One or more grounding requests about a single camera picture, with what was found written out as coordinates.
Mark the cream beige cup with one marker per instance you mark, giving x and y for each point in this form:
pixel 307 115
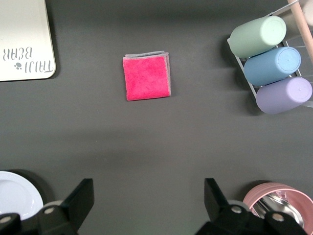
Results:
pixel 308 12

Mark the cream bear print tray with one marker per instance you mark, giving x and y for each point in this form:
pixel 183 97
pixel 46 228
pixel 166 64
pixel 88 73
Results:
pixel 22 31

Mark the pink folded cloth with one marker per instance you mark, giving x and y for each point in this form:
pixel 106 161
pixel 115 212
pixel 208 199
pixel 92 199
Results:
pixel 146 78

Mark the lilac purple cup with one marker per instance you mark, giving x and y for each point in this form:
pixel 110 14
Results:
pixel 283 96

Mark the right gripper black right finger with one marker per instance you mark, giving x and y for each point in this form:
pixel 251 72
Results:
pixel 215 200

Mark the light blue cup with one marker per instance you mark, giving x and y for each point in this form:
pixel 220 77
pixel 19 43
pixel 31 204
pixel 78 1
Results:
pixel 271 66

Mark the pink ribbed bowl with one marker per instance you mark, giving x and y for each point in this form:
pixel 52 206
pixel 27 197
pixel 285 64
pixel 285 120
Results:
pixel 293 192

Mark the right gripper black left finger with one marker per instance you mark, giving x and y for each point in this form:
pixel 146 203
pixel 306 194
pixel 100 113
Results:
pixel 78 203

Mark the white round plate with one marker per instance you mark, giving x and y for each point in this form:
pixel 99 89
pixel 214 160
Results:
pixel 17 193

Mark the mint green cup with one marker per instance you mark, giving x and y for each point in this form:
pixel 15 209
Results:
pixel 256 35

